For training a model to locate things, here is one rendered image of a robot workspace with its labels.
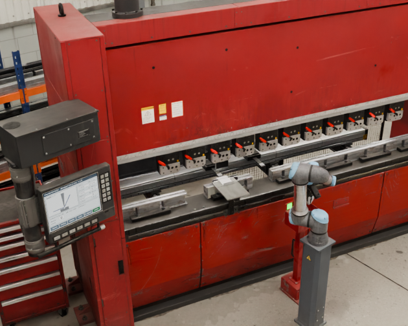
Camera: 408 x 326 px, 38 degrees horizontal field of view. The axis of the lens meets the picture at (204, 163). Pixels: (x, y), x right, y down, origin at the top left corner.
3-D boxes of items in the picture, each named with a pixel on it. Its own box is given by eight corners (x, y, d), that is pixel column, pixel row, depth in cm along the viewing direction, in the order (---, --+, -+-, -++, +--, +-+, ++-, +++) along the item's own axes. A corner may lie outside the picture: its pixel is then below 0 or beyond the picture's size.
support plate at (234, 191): (227, 200, 418) (227, 199, 417) (212, 184, 439) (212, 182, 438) (249, 195, 424) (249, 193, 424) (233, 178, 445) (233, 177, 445)
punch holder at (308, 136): (305, 141, 455) (306, 122, 447) (299, 137, 462) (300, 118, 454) (321, 138, 461) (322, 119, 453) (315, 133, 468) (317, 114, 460)
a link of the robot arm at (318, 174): (329, 166, 369) (337, 173, 415) (312, 163, 372) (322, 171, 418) (326, 184, 368) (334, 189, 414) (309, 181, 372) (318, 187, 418)
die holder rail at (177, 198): (122, 220, 419) (122, 209, 414) (120, 216, 423) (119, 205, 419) (187, 204, 436) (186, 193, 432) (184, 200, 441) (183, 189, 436)
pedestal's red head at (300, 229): (298, 233, 437) (299, 213, 428) (283, 223, 449) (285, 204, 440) (317, 224, 446) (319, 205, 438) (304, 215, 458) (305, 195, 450)
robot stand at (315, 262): (327, 323, 447) (336, 240, 410) (311, 334, 437) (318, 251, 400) (309, 310, 460) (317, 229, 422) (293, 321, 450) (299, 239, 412)
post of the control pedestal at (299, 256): (296, 282, 471) (300, 227, 444) (292, 278, 475) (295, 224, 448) (301, 279, 473) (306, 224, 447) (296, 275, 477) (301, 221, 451)
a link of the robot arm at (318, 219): (326, 235, 399) (327, 218, 393) (306, 231, 404) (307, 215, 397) (329, 225, 409) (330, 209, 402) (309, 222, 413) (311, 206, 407)
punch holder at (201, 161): (186, 170, 420) (186, 149, 412) (182, 165, 427) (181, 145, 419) (205, 165, 426) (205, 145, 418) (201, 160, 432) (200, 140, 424)
